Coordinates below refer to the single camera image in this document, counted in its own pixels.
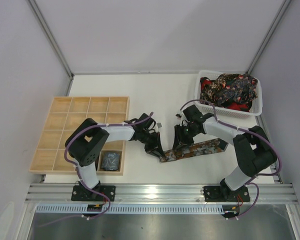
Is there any orange grey patterned tie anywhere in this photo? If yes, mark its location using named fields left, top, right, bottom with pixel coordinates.
left=159, top=138, right=229, bottom=163

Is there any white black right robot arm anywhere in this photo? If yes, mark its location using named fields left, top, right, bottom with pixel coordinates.
left=172, top=113, right=279, bottom=191

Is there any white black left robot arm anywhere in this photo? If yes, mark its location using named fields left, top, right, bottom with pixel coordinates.
left=63, top=113, right=165, bottom=193

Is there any pile of dark floral ties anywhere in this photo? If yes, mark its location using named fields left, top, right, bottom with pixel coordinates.
left=199, top=73, right=259, bottom=112

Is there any rolled grey leaf-pattern tie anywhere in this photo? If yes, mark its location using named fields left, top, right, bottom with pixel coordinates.
left=101, top=152, right=120, bottom=171

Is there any white plastic basket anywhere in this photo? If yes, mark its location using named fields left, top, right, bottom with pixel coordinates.
left=194, top=70, right=263, bottom=118

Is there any wooden grid organizer tray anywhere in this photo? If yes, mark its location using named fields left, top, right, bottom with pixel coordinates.
left=29, top=96, right=130, bottom=175

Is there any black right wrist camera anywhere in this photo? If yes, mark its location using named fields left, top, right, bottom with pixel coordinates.
left=182, top=104, right=203, bottom=122

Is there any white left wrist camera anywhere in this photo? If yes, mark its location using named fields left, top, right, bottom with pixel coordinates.
left=156, top=122, right=163, bottom=129

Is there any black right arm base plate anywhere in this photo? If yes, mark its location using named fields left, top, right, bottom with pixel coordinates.
left=203, top=185, right=251, bottom=203

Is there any slotted grey cable duct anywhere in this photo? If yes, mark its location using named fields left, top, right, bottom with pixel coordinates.
left=35, top=203, right=225, bottom=215

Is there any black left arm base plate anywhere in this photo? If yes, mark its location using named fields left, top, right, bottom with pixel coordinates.
left=71, top=184, right=116, bottom=202

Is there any aluminium frame rail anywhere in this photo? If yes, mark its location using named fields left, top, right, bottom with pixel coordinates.
left=25, top=183, right=298, bottom=205

